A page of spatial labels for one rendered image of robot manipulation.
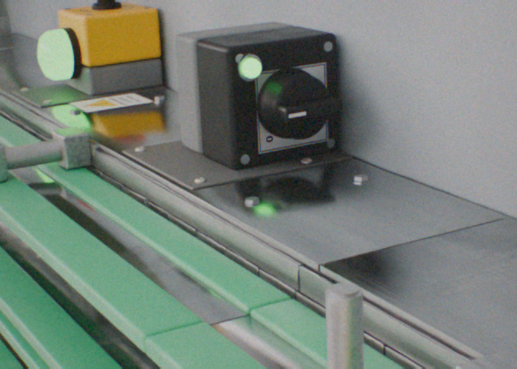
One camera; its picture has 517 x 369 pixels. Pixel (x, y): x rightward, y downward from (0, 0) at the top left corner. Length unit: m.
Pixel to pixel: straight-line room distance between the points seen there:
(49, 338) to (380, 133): 0.24
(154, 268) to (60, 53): 0.38
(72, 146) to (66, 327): 0.14
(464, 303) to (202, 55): 0.29
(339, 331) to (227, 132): 0.34
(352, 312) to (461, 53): 0.29
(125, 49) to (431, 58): 0.38
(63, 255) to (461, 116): 0.24
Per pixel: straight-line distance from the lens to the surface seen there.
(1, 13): 1.42
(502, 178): 0.59
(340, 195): 0.62
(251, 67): 0.66
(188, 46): 0.71
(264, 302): 0.53
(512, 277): 0.50
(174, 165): 0.70
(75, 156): 0.78
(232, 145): 0.67
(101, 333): 0.70
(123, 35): 0.94
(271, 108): 0.66
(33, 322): 0.72
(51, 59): 0.94
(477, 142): 0.61
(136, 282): 0.56
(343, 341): 0.35
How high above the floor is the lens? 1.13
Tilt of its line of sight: 27 degrees down
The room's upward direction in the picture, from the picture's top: 102 degrees counter-clockwise
